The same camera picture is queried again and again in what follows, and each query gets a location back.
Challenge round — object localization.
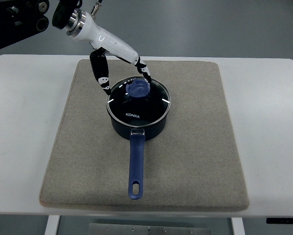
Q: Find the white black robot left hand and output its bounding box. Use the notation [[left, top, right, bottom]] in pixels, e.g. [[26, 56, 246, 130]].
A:
[[66, 9, 152, 95]]

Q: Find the glass pot lid blue knob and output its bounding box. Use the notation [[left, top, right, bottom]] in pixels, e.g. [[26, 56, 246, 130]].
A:
[[106, 76, 171, 127]]

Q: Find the dark saucepan blue handle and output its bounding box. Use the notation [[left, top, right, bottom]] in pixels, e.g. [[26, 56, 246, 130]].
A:
[[107, 107, 170, 200]]

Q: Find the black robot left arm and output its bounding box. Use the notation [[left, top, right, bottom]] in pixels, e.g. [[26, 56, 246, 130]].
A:
[[0, 0, 49, 49]]

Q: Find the beige fabric mat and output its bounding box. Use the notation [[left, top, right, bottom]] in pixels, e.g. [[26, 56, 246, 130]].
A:
[[39, 60, 249, 212]]

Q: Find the white table leg left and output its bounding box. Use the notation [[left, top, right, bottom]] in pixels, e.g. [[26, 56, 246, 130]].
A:
[[44, 215, 60, 235]]

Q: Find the white table leg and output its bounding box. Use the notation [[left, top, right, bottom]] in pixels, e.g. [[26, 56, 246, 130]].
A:
[[44, 215, 60, 235], [231, 217, 246, 235]]

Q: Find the white table leg right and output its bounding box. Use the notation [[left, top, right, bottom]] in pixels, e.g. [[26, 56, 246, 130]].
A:
[[231, 217, 246, 235]]

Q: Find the black table control panel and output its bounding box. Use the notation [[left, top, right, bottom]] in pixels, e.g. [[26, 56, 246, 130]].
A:
[[266, 217, 293, 225]]

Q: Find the grey metal base plate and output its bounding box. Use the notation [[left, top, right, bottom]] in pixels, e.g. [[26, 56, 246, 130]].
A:
[[88, 223, 211, 235]]

